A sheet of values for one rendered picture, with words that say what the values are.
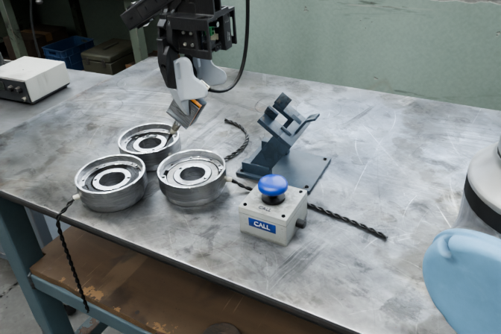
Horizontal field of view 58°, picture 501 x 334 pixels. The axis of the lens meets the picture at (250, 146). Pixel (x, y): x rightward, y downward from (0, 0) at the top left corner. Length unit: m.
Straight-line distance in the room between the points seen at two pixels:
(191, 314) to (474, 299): 0.60
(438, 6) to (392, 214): 1.55
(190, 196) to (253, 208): 0.11
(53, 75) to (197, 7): 0.92
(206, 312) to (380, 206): 0.38
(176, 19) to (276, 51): 1.84
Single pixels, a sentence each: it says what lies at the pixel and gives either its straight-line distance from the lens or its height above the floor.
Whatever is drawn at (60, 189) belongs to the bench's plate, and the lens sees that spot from 0.79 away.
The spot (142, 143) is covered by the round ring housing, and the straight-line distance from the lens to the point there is 0.82.
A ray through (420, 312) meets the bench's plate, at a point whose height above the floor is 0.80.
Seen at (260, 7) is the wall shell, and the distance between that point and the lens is 2.40.
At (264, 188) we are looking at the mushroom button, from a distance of 0.58.
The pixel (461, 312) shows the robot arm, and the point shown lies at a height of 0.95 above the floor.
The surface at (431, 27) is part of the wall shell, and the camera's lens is 2.16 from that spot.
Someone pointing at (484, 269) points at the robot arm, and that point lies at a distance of 0.33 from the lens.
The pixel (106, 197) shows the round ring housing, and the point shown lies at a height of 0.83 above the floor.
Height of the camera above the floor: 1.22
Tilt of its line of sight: 31 degrees down
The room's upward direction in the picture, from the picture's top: 3 degrees counter-clockwise
